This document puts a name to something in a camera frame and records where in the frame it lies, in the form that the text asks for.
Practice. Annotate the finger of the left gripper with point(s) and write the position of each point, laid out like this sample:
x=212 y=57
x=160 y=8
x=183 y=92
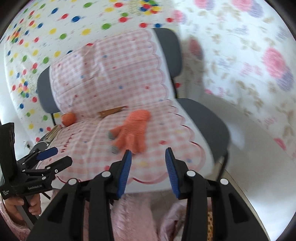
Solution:
x=57 y=166
x=36 y=156

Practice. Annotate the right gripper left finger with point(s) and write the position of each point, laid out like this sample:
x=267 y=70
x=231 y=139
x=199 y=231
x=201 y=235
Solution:
x=123 y=172

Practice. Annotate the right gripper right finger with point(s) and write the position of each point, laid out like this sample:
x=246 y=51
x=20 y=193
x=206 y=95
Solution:
x=173 y=172

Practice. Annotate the orange knit glove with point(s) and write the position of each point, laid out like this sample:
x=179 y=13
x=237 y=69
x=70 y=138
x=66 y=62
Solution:
x=131 y=134

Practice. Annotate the yellow snack packet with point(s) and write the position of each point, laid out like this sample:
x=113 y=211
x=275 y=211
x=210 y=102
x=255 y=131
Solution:
x=105 y=113

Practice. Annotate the left hand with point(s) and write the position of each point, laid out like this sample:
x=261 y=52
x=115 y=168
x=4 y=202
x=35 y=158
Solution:
x=12 y=203

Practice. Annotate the pink fuzzy trouser leg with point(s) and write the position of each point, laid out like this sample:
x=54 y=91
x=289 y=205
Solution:
x=132 y=219

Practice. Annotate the grey office chair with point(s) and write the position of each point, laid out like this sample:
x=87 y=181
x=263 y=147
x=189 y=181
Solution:
x=212 y=128

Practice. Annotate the pink gingham chair cover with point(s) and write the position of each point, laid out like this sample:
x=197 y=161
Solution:
x=126 y=69

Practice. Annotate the balloon birthday backdrop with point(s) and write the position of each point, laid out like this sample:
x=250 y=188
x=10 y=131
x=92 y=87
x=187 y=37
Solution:
x=44 y=31

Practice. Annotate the floral wall cloth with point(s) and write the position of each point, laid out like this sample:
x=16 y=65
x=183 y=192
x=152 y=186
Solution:
x=242 y=52

